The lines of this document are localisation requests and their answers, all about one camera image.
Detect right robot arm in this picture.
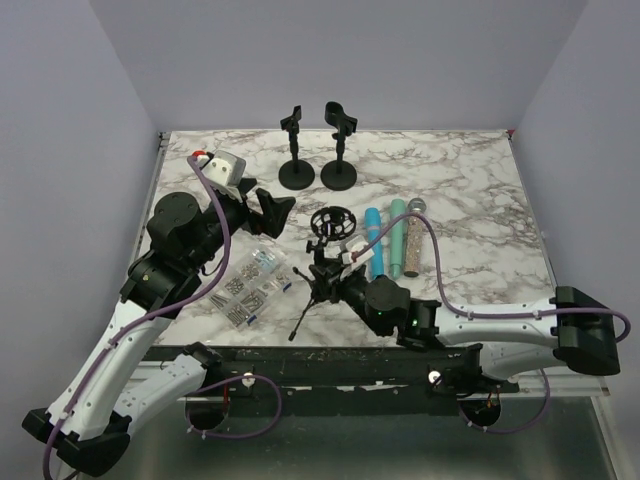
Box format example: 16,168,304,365
330,271,621,392

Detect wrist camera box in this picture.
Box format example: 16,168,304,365
193,150,246,200
338,235,374,279

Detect black round-base stand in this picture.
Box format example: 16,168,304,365
321,101,358,191
278,105,315,191

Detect glitter rhinestone microphone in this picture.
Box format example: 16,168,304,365
404,197,426,278

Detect blue microphone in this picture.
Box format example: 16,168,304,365
364,207,385,280

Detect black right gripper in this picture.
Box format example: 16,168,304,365
310,256,387,336

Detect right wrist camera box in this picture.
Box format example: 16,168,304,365
338,235,374,279

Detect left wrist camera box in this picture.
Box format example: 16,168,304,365
193,150,246,200

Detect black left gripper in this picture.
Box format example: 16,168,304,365
188,178,294,271

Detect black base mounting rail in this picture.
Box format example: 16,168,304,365
207,345,519,416

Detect clear plastic screw box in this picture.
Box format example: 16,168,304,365
207,242,293,330

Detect mint green microphone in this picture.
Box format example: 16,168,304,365
390,199,406,279

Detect black tripod shock-mount stand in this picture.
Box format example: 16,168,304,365
287,206,356,344

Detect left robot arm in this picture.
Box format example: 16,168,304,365
22,178,295,477

